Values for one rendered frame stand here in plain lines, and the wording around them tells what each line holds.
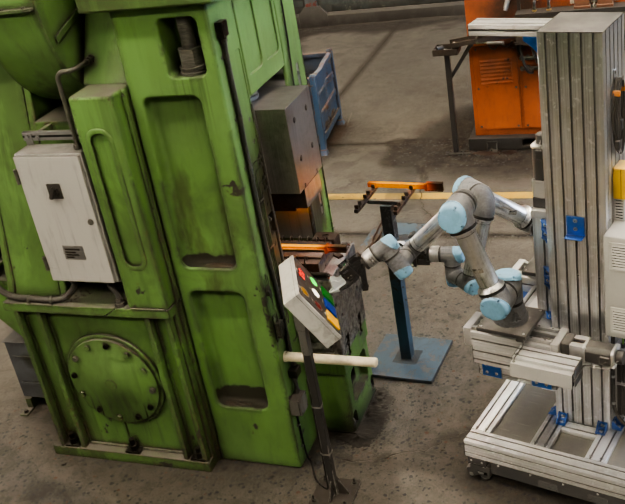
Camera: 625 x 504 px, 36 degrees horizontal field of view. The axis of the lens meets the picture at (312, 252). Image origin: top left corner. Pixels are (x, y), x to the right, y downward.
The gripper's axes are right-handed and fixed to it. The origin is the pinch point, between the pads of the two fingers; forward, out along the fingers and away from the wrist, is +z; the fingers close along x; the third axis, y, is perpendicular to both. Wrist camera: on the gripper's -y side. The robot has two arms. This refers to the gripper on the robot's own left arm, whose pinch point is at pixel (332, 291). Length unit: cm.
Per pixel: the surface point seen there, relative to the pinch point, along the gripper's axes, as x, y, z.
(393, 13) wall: -803, -156, -87
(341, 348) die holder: -30, -42, 24
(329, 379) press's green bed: -35, -55, 42
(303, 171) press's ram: -38, 38, -19
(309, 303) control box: 26.4, 15.7, 3.2
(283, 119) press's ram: -31, 64, -29
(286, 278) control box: 8.8, 22.5, 8.0
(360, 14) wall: -820, -135, -54
